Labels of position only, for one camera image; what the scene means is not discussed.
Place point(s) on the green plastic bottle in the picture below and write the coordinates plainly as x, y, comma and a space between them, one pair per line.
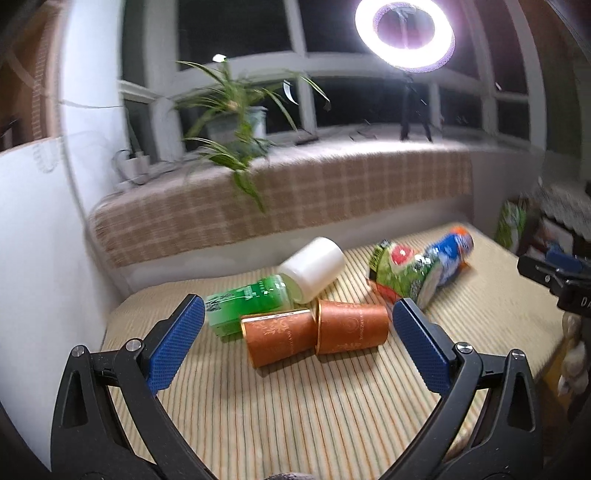
224, 310

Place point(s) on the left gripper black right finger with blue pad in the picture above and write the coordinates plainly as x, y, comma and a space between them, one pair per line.
486, 424

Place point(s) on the white plastic cup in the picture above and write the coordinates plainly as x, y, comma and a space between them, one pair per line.
312, 269

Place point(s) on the black light tripod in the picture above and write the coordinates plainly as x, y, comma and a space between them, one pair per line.
414, 104

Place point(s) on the white power chargers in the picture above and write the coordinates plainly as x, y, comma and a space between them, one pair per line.
132, 167

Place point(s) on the white ring light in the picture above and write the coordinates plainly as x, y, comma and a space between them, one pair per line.
413, 36

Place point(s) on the grey-green plant pot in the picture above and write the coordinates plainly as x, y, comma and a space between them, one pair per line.
224, 128

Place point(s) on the checkered beige sill cloth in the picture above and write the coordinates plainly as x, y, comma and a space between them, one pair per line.
298, 187

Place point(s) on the white lace cloth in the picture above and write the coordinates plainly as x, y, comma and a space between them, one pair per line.
568, 204

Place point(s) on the left brown paper cup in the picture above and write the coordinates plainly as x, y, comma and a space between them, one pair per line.
279, 335

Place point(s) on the brown paper cup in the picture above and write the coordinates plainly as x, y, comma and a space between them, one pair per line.
344, 327
279, 335

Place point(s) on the right brown paper cup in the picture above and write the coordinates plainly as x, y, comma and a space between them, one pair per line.
344, 327

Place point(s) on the blue orange-capped bottle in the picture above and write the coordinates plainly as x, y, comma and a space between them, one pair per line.
452, 251

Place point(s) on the green spider plant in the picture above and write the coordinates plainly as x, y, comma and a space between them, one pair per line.
229, 94

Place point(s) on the striped beige table cloth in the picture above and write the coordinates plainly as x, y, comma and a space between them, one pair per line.
351, 415

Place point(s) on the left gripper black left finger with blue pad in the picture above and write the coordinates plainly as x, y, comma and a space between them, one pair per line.
108, 422

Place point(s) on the green carton box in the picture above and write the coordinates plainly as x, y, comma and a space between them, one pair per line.
511, 223

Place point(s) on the green watermelon snack bag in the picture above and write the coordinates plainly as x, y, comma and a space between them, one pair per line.
397, 271

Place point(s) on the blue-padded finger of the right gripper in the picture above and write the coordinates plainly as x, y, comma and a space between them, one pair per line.
557, 257

